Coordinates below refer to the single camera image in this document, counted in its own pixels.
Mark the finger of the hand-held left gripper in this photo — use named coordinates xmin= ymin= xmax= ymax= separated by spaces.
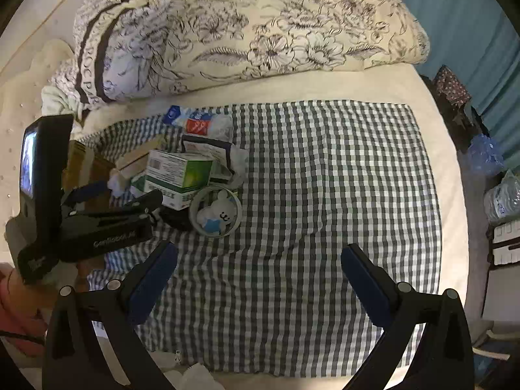
xmin=61 ymin=181 xmax=109 ymax=212
xmin=79 ymin=190 xmax=164 ymax=225

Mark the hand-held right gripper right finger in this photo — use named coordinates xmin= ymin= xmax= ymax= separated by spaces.
xmin=340 ymin=244 xmax=475 ymax=390

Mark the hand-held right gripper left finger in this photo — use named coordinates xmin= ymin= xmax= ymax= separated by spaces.
xmin=43 ymin=240 xmax=178 ymax=390

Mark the cardboard box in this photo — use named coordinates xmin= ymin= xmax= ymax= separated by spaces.
xmin=61 ymin=140 xmax=118 ymax=293

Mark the white tissue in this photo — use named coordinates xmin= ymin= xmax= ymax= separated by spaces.
xmin=108 ymin=171 xmax=133 ymax=196

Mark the green white medicine box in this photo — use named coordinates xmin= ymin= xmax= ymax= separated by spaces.
xmin=130 ymin=173 xmax=204 ymax=212
xmin=144 ymin=149 xmax=216 ymax=191

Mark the beige box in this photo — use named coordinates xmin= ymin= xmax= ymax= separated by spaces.
xmin=116 ymin=136 xmax=167 ymax=171

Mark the person's left forearm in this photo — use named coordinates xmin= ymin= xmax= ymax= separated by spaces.
xmin=0 ymin=263 xmax=49 ymax=358

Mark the black pouch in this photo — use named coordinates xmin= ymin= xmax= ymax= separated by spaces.
xmin=156 ymin=207 xmax=196 ymax=230

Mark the cream tufted headboard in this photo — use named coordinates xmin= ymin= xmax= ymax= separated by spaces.
xmin=0 ymin=38 xmax=76 ymax=228

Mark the white bear toy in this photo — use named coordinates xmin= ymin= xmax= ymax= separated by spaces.
xmin=197 ymin=190 xmax=238 ymax=236

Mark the blue white packet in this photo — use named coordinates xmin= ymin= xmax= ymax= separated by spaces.
xmin=162 ymin=105 xmax=191 ymax=126

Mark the checked cloth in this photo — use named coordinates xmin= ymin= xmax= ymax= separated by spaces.
xmin=71 ymin=99 xmax=443 ymax=376

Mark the clear round tub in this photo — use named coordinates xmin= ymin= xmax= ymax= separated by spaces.
xmin=189 ymin=186 xmax=243 ymax=237

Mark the mint green towel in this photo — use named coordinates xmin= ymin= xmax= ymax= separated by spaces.
xmin=41 ymin=85 xmax=82 ymax=123

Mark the white paper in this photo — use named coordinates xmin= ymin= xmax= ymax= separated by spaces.
xmin=160 ymin=349 xmax=222 ymax=390

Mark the white storage rack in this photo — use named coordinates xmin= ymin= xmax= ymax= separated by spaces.
xmin=487 ymin=219 xmax=520 ymax=269

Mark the pack of clear bottles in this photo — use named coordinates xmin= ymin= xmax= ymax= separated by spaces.
xmin=483 ymin=171 xmax=520 ymax=225

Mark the blue plastic bag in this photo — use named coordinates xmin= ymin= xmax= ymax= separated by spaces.
xmin=467 ymin=134 xmax=507 ymax=176

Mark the dark patterned bag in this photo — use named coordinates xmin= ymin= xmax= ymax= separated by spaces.
xmin=422 ymin=65 xmax=475 ymax=131

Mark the floral patterned pillow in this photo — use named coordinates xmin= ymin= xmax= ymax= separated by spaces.
xmin=51 ymin=0 xmax=430 ymax=110

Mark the teal curtain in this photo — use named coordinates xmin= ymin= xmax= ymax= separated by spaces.
xmin=374 ymin=0 xmax=520 ymax=163

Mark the black cable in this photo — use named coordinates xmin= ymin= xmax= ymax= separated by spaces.
xmin=0 ymin=330 xmax=46 ymax=344

